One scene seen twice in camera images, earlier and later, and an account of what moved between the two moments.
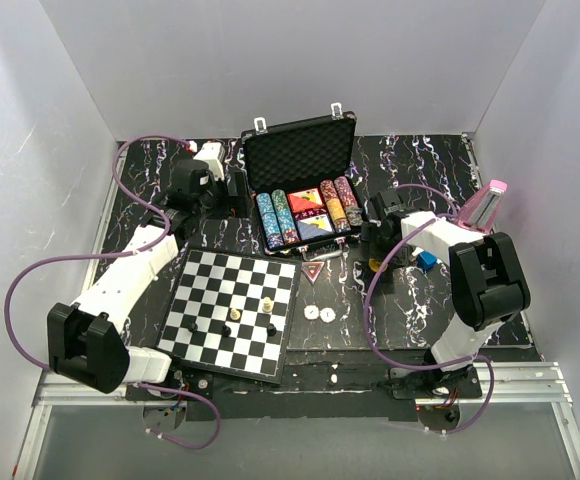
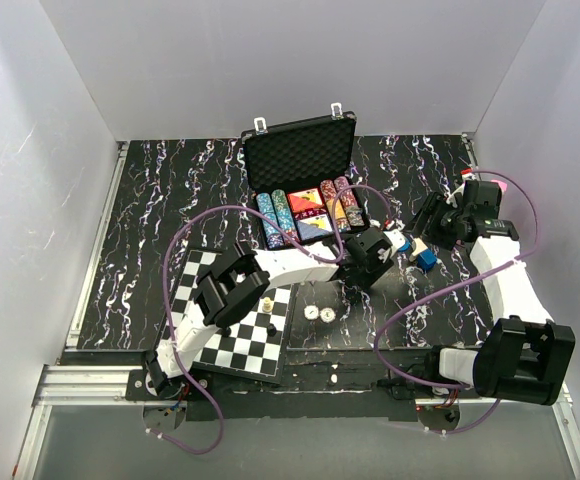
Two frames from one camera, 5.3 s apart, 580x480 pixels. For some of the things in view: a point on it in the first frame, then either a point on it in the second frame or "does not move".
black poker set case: (305, 182) does not move
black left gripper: (239, 206) to (379, 268)
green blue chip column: (286, 225) does not move
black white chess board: (234, 312) does not move
